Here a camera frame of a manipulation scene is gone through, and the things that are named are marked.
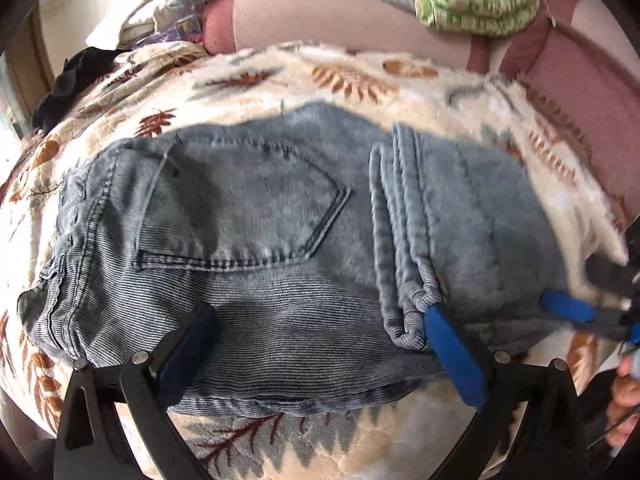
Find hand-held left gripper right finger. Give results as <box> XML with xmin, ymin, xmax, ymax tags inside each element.
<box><xmin>423</xmin><ymin>304</ymin><xmax>587</xmax><ymax>480</ymax></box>

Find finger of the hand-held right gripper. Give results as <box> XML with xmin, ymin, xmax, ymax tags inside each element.
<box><xmin>539</xmin><ymin>290</ymin><xmax>637</xmax><ymax>346</ymax></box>
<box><xmin>582</xmin><ymin>255</ymin><xmax>640</xmax><ymax>307</ymax></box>

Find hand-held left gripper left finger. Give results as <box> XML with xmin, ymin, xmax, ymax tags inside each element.
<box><xmin>52</xmin><ymin>303</ymin><xmax>219</xmax><ymax>480</ymax></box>

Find blue striped denim pants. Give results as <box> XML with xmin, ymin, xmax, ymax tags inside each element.
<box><xmin>17</xmin><ymin>102</ymin><xmax>597</xmax><ymax>418</ymax></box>

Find person's right hand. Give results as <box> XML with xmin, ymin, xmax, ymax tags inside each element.
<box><xmin>606</xmin><ymin>360</ymin><xmax>640</xmax><ymax>443</ymax></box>

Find black cloth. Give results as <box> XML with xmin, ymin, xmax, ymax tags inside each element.
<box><xmin>31</xmin><ymin>46</ymin><xmax>122</xmax><ymax>134</ymax></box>

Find cream leaf printed blanket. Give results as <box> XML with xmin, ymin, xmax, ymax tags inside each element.
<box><xmin>0</xmin><ymin>40</ymin><xmax>640</xmax><ymax>480</ymax></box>

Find clear plastic bag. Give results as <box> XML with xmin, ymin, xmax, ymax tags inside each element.
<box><xmin>142</xmin><ymin>14</ymin><xmax>207</xmax><ymax>47</ymax></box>

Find cream white pillow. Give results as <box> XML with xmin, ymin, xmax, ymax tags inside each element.
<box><xmin>117</xmin><ymin>0</ymin><xmax>213</xmax><ymax>51</ymax></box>

